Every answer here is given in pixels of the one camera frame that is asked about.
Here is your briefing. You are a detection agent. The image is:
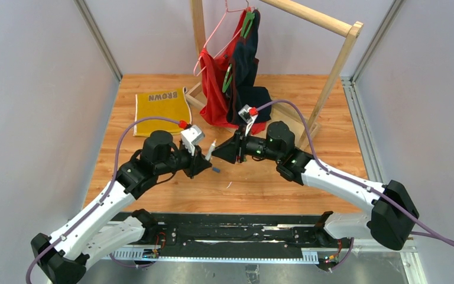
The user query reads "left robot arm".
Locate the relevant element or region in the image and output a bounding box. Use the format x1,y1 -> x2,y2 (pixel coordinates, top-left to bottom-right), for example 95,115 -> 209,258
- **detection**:
31,125 -> 212,283

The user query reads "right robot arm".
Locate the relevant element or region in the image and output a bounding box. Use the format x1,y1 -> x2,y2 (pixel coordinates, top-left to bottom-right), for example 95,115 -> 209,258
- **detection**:
212,121 -> 419,251

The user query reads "dark navy garment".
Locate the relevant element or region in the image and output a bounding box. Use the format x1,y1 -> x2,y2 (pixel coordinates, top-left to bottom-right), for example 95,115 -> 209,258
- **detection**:
225,9 -> 271,125

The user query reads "yellow folded towel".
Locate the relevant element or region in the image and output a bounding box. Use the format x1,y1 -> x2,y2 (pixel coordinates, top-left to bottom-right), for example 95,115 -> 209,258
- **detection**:
133,87 -> 192,137

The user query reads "wooden clothes rack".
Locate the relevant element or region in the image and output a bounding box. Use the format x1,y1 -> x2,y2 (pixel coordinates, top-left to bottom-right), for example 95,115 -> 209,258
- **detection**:
173,1 -> 359,138

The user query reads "red garment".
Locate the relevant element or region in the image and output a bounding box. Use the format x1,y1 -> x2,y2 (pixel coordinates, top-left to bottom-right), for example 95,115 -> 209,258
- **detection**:
200,8 -> 255,128

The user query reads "green hanger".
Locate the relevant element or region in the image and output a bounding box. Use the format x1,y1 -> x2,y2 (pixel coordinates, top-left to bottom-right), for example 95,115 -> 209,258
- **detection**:
222,11 -> 255,93

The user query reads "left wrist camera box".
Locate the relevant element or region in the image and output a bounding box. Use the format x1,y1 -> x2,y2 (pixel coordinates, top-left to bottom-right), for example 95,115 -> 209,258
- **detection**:
180,125 -> 205,147

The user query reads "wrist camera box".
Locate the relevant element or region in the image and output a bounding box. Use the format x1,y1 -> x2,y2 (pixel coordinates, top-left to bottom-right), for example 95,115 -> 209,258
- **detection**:
180,125 -> 205,147
238,105 -> 258,124

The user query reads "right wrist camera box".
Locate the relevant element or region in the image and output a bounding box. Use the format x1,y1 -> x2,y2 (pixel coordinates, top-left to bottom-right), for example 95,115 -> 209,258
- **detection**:
238,105 -> 258,124

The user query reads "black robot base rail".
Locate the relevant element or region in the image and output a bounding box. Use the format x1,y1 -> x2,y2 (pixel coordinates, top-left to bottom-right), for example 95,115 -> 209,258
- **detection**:
113,212 -> 353,266

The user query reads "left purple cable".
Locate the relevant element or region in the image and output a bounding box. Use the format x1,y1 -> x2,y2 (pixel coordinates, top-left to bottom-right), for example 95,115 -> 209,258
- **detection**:
25,116 -> 189,284

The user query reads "purple cable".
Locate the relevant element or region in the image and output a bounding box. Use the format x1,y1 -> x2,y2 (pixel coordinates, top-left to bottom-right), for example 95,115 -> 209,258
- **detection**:
25,116 -> 189,284
249,99 -> 454,250

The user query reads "pink wire hanger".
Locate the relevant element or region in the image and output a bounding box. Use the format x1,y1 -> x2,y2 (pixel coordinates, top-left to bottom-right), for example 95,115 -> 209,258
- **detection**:
190,1 -> 250,77

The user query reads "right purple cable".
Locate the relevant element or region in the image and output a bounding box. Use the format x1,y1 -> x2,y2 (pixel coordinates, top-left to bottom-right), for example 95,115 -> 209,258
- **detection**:
249,99 -> 454,250

